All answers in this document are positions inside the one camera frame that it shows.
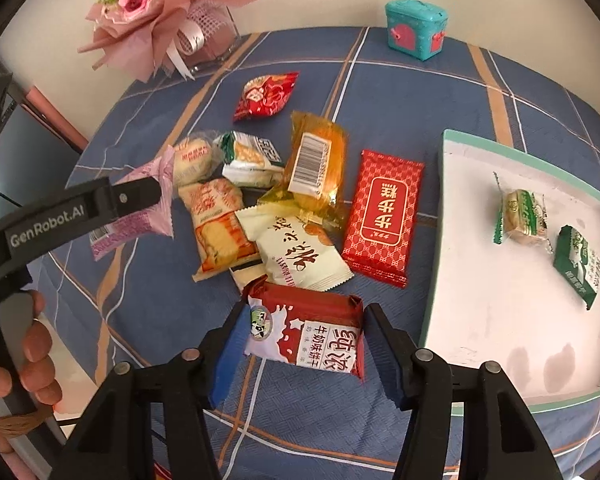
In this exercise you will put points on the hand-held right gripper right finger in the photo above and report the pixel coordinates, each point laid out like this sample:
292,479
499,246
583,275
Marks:
380,355

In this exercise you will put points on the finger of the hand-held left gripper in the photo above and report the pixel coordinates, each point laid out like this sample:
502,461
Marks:
135,195

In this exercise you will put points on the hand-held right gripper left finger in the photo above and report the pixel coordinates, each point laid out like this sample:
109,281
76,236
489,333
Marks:
230,355

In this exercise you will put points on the pink snack packet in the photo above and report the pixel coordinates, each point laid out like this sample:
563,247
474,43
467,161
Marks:
130,226

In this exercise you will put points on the red white milk biscuit packet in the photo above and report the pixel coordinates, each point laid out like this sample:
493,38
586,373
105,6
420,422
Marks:
310,330

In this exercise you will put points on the pale yellow snack packet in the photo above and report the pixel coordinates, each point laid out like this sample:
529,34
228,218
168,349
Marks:
247,273

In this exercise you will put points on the orange white bread packet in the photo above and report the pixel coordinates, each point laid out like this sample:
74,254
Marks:
217,225

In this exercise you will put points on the cream white snack packet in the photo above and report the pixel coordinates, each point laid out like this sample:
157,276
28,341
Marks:
295,255

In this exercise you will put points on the white tray with teal rim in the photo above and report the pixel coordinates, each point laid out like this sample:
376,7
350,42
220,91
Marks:
480,260

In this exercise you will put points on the large red patterned packet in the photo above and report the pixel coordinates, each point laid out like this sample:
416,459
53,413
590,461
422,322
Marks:
385,215

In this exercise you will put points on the person's left hand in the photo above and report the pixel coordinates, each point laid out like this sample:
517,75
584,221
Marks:
37,355

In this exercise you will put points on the clear round bun packet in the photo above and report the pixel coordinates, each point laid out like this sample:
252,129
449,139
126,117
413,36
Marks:
192,160

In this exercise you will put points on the clear cracker packet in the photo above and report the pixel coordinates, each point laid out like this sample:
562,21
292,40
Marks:
250,160

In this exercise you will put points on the small red snack packet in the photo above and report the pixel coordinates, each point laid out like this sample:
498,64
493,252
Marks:
265,95

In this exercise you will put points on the clear glass vase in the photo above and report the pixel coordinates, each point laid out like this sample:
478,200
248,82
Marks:
215,45

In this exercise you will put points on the orange cake packet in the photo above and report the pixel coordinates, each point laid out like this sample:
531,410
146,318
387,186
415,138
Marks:
315,160

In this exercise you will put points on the green round pastry packet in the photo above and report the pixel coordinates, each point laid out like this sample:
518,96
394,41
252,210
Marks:
522,215

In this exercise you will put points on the dark green white packet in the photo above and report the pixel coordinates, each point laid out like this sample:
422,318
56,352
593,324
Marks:
577,265

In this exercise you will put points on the blue plaid tablecloth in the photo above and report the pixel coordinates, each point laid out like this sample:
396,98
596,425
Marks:
405,100

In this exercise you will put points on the teal toy box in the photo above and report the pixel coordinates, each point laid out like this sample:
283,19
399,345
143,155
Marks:
410,20

